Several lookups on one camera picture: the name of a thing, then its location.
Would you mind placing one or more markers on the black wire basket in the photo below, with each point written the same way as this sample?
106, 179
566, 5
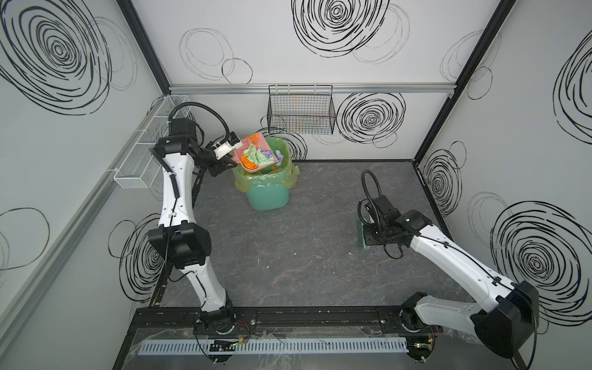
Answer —
301, 109

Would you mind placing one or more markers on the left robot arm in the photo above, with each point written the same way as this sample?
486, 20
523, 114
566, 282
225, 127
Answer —
185, 158

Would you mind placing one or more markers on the pink plastic dustpan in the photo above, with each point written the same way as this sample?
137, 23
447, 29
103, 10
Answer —
243, 145

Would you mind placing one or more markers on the green paper scrap front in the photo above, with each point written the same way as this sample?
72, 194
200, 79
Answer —
253, 158

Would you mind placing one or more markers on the green trash bin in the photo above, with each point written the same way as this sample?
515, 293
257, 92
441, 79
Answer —
268, 198

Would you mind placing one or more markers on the orange paper scrap far right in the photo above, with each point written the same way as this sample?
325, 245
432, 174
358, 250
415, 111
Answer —
254, 139

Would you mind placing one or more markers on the white mesh wall shelf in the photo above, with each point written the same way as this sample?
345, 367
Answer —
139, 169

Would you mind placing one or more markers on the purple paper scrap right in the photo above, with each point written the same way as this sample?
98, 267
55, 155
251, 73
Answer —
267, 156

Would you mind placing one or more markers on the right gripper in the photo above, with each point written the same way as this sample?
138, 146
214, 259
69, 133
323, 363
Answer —
375, 233

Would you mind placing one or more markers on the orange paper scrap centre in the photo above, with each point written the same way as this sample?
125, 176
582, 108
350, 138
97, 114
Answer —
247, 163

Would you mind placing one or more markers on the yellow-green bin liner bag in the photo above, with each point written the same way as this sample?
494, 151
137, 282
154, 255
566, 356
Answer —
286, 175

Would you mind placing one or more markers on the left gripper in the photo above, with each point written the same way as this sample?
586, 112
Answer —
223, 163

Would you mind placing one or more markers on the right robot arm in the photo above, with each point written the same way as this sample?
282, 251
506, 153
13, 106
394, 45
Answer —
503, 314

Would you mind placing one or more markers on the orange paper scrap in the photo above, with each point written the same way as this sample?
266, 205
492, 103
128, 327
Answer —
247, 163
254, 139

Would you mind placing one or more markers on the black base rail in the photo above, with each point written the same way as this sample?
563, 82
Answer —
388, 318

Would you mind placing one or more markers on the grey slotted cable duct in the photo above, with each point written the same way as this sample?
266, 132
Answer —
170, 347

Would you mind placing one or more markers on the teal hand brush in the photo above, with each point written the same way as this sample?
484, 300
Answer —
361, 235

